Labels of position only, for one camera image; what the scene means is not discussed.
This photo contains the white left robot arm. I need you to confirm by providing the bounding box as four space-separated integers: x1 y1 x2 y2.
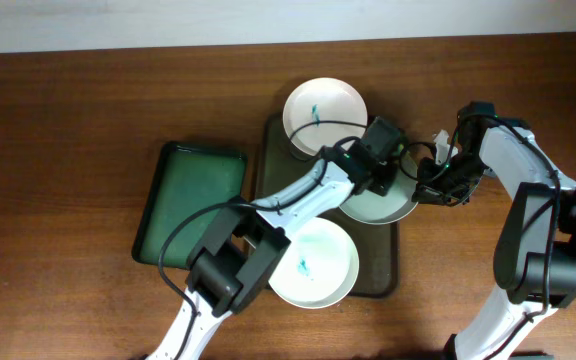
150 142 396 359

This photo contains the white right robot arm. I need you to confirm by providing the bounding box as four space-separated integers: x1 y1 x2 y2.
413 119 576 359

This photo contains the dark brown tray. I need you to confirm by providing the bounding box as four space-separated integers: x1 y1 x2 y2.
254 113 399 299

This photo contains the green tray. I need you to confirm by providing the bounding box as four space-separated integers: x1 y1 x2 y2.
131 141 247 266

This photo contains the white plate with blue stain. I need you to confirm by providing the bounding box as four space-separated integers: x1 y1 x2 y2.
282 78 368 155

